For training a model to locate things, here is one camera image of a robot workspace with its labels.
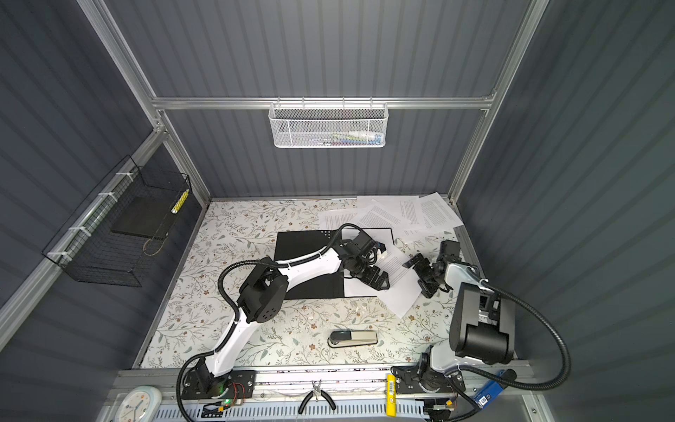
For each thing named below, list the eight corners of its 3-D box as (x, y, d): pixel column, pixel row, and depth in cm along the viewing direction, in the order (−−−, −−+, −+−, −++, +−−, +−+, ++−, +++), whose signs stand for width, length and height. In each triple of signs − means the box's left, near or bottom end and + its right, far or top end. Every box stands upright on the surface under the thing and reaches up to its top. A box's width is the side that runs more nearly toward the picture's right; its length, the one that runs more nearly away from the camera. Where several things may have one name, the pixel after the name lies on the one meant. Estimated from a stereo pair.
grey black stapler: (328, 347, 82) (327, 343, 78) (328, 335, 84) (327, 331, 80) (376, 347, 82) (378, 343, 78) (375, 335, 84) (377, 330, 80)
